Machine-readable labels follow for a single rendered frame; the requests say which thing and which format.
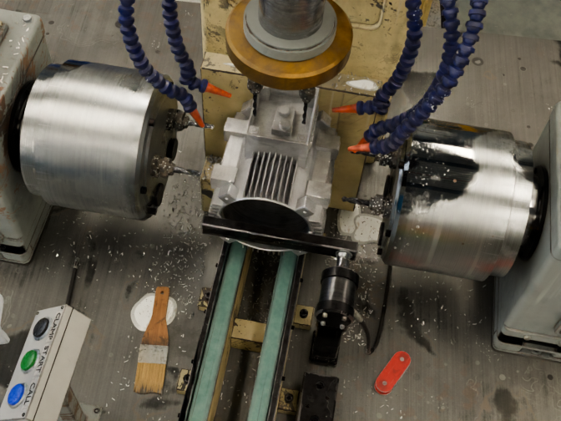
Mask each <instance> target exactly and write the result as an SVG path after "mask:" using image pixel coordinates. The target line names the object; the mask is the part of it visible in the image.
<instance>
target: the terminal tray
mask: <svg viewBox="0 0 561 421"><path fill-rule="evenodd" d="M319 91H320V88H316V94H315V97H314V99H312V100H311V102H309V103H308V105H307V111H306V124H302V123H301V121H302V120H303V118H302V115H303V114H304V110H303V107H304V102H303V101H302V100H301V97H300V96H299V90H280V89H273V88H269V87H266V86H263V89H262V90H261V91H260V93H259V94H257V101H256V103H257V106H256V116H255V117H254V115H253V110H254V108H253V105H252V109H251V112H250V118H249V122H248V125H247V129H246V132H245V142H244V157H245V159H246V160H247V159H251V156H252V153H253V152H254V158H257V155H258V152H260V157H263V154H264V152H265V157H266V158H268V157H269V153H270V157H271V158H274V157H275V154H276V158H277V159H278V160H279V159H280V157H281V155H282V160H286V156H287V161H288V162H291V158H293V164H294V165H296V161H297V160H298V166H300V167H301V168H302V169H305V168H307V167H308V163H309V159H310V155H311V146H312V143H313V138H314V133H315V129H316V120H317V116H318V110H319V104H318V98H319ZM252 128H256V129H257V131H256V132H253V131H252V130H251V129H252ZM301 135H303V136H304V137H305V138H304V139H303V140H301V139H300V136H301Z"/></svg>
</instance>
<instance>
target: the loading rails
mask: <svg viewBox="0 0 561 421"><path fill-rule="evenodd" d="M251 255H252V247H249V250H247V246H245V245H244V248H242V244H241V243H239V242H238V241H234V242H231V243H227V242H226V241H224V242H223V246H222V249H221V253H220V259H219V262H218V263H216V265H215V267H217V269H216V273H215V279H214V282H213V286H212V288H208V287H202V289H201V293H200V298H199V301H198V310H201V311H204V314H205V318H204V321H203V325H202V328H201V332H200V338H199V341H198V345H197V348H196V352H195V358H194V359H192V360H191V363H192V364H193V365H192V368H191V370H189V369H184V368H181V369H180V373H179V378H178V382H177V385H176V393H180V394H184V401H183V404H182V408H181V411H180V413H178V417H177V418H179V421H214V420H215V413H216V409H217V405H218V402H219V397H220V391H221V387H222V383H223V379H224V376H225V369H226V365H227V362H228V357H229V354H230V347H233V348H239V349H243V350H248V351H252V352H257V353H260V359H259V363H258V368H257V372H256V376H255V384H254V388H253V392H252V396H251V401H250V408H249V413H248V417H247V421H275V418H276V413H277V412H278V413H286V414H290V415H296V411H297V407H298V402H299V397H300V391H299V390H295V389H291V388H282V387H281V386H282V381H285V378H286V377H285V376H284V371H285V367H286V359H287V354H288V349H289V345H290V340H291V331H292V330H294V328H295V327H296V328H301V329H306V330H311V324H312V318H313V313H314V307H309V306H304V305H300V304H297V299H298V295H299V290H300V285H301V282H303V278H301V277H302V272H303V267H304V263H305V259H306V254H303V255H300V256H298V255H296V254H295V253H293V252H292V251H285V255H284V256H283V251H281V254H280V261H279V266H278V270H277V273H276V278H275V285H274V290H273V294H272V298H271V303H270V310H269V314H268V318H267V323H263V322H255V321H251V320H245V319H241V318H237V317H238V313H239V310H240V303H241V299H242V295H243V291H244V288H245V281H246V277H247V273H248V270H249V265H250V259H251Z"/></svg>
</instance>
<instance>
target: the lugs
mask: <svg viewBox="0 0 561 421"><path fill-rule="evenodd" d="M253 103H254V100H253V99H250V100H248V101H246V102H244V103H243V104H242V108H241V111H240V112H241V113H242V114H243V115H244V116H245V117H247V118H249V117H250V112H251V109H252V105H253ZM316 126H317V127H318V128H319V129H320V130H321V131H322V130H324V129H328V128H330V127H331V117H330V116H329V115H328V114H327V113H326V112H325V111H324V110H322V111H320V112H318V116H317V120H316ZM238 192H239V189H238V188H237V187H236V186H234V185H233V184H231V183H229V184H228V185H224V186H221V187H220V192H219V195H218V198H219V199H220V200H222V201H224V203H226V204H228V203H230V202H232V201H234V200H237V195H238ZM315 208H316V203H315V202H314V201H312V200H311V199H310V198H308V197H307V196H305V197H302V198H300V199H298V200H297V203H296V211H297V212H298V213H300V214H301V215H302V216H304V217H307V216H312V215H314V214H315ZM220 238H221V239H223V240H224V241H226V242H227V243H231V242H234V241H235V240H234V239H230V238H225V237H221V236H220ZM292 252H293V253H295V254H296V255H298V256H300V255H303V254H306V253H308V252H305V251H297V250H293V251H292Z"/></svg>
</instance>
